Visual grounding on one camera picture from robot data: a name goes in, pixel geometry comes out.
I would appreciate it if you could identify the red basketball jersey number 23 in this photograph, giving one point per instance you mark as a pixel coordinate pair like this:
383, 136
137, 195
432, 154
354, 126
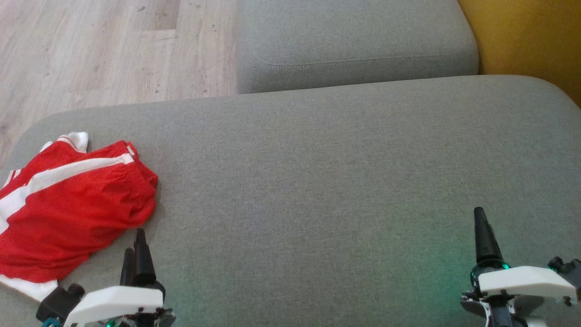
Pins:
75, 140

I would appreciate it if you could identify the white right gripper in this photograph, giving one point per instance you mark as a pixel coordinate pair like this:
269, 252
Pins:
522, 281

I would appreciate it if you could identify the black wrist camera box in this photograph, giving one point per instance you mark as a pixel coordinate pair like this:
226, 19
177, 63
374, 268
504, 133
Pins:
566, 269
60, 302

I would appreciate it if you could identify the red basketball shorts white band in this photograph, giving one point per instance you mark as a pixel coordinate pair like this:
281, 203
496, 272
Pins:
91, 204

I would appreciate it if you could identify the large grey sofa seat cushion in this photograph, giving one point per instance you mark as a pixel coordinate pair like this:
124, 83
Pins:
317, 181

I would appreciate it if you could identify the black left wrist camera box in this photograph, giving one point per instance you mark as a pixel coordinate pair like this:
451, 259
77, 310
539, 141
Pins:
60, 302

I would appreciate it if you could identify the small grey sofa cushion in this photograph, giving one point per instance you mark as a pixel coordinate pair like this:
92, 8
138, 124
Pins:
354, 41

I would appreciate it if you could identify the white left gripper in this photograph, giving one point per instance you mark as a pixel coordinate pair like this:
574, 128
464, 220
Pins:
115, 302

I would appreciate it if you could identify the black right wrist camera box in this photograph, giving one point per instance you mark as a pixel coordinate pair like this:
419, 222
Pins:
566, 269

